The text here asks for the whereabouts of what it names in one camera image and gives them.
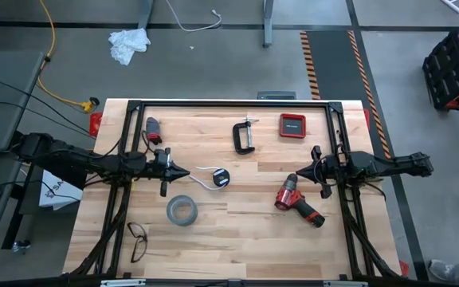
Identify silver caster wheel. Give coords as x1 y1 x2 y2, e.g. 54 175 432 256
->
11 238 32 254

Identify black desk cable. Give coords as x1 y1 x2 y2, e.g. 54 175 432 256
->
0 71 93 136
0 99 95 140

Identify grey duct tape roll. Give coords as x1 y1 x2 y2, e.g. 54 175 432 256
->
166 195 199 227

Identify red square tray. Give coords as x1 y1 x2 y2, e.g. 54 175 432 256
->
279 112 308 140

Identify white cardboard box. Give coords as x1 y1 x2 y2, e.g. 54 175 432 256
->
37 169 84 211

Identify yellow extension cable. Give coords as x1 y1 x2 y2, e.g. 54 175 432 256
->
36 0 100 114

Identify black aluminium table frame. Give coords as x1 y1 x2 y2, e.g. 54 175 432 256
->
64 99 404 280

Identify white floor bar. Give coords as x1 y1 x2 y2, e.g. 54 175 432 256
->
439 0 459 14

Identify grey table leg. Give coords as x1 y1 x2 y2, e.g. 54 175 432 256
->
262 0 276 49
136 0 157 30

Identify grey red utility knife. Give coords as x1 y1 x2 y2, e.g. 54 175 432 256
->
144 116 164 146

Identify grey floor box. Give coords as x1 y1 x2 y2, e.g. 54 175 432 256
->
257 91 296 100

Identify person's foot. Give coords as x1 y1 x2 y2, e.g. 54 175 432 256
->
428 258 459 287

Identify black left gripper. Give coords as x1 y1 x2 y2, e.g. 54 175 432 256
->
147 147 190 197

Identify white crumpled cloth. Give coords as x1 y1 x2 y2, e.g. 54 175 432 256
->
108 27 152 65

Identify black safety glasses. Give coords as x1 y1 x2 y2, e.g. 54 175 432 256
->
127 221 150 264

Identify hazard striped floor mat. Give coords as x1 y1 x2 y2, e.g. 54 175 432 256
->
300 29 398 179

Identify black C-clamp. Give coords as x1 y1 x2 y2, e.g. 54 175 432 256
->
232 116 261 156

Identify white cord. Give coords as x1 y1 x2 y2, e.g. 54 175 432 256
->
189 166 230 191

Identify red black cordless drill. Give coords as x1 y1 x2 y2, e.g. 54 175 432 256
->
273 172 327 229

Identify red black tool box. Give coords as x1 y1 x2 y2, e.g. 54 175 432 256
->
422 28 459 112

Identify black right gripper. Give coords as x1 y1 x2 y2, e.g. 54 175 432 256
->
296 145 350 199

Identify white floor cable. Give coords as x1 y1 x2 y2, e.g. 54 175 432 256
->
165 0 223 33

